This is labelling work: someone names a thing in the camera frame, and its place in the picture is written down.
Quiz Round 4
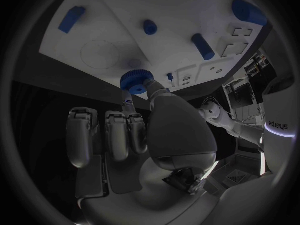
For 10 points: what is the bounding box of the big blue cylinder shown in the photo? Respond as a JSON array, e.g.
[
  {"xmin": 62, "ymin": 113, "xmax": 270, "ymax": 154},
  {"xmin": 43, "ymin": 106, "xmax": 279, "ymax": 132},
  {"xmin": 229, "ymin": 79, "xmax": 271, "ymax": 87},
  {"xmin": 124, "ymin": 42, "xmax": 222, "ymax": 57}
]
[{"xmin": 231, "ymin": 0, "xmax": 269, "ymax": 27}]

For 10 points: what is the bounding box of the short blue cylinder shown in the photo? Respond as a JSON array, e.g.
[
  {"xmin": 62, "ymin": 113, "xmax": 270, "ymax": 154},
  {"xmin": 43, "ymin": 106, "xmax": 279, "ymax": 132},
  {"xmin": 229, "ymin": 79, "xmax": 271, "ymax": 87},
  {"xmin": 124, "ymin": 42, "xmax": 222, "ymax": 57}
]
[{"xmin": 142, "ymin": 19, "xmax": 159, "ymax": 36}]

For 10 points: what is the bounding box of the white task board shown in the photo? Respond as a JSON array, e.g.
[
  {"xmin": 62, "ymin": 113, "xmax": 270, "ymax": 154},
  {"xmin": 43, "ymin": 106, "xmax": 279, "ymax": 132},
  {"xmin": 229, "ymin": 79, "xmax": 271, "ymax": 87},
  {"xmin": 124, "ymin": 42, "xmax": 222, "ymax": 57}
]
[{"xmin": 38, "ymin": 0, "xmax": 274, "ymax": 100}]

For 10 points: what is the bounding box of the blue rectangular block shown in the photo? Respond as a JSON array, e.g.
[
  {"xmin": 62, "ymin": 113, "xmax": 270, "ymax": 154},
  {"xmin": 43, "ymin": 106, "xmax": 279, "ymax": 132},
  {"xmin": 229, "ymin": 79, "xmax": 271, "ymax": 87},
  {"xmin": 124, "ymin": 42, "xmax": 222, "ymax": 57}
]
[{"xmin": 57, "ymin": 5, "xmax": 87, "ymax": 35}]

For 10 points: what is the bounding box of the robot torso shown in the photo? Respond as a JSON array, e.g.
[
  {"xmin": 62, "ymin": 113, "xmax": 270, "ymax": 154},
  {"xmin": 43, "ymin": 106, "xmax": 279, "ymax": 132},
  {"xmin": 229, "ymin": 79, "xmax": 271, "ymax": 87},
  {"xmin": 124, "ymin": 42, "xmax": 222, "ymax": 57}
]
[{"xmin": 258, "ymin": 76, "xmax": 297, "ymax": 176}]

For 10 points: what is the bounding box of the long blue cylinder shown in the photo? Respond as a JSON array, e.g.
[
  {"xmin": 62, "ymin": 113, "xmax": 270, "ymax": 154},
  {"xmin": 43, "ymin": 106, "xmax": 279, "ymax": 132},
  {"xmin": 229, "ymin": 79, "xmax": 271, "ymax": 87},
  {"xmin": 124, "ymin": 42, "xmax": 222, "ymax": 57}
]
[{"xmin": 190, "ymin": 33, "xmax": 216, "ymax": 61}]

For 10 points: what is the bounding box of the workshop equipment rack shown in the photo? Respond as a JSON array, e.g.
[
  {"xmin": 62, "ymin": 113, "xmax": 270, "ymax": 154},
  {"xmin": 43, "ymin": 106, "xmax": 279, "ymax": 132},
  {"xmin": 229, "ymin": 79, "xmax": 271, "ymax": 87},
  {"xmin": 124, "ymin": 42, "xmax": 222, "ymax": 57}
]
[{"xmin": 221, "ymin": 49, "xmax": 279, "ymax": 126}]

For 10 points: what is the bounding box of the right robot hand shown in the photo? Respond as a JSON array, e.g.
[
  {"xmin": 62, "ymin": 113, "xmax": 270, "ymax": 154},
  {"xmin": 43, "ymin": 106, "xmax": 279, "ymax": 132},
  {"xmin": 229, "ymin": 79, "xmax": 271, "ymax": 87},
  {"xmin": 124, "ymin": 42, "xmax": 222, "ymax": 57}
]
[{"xmin": 65, "ymin": 79, "xmax": 222, "ymax": 225}]

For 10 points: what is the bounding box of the blue gear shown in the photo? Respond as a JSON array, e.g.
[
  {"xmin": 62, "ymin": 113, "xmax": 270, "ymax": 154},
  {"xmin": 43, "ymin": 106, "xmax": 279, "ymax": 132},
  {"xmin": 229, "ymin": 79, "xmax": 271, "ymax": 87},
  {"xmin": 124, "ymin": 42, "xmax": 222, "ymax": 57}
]
[{"xmin": 118, "ymin": 69, "xmax": 156, "ymax": 96}]

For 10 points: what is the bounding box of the white cable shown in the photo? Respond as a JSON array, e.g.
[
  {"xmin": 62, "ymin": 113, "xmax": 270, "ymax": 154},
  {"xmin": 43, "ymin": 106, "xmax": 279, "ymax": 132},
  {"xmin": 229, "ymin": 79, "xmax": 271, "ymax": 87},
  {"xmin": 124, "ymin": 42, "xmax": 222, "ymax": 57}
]
[{"xmin": 202, "ymin": 96, "xmax": 238, "ymax": 120}]

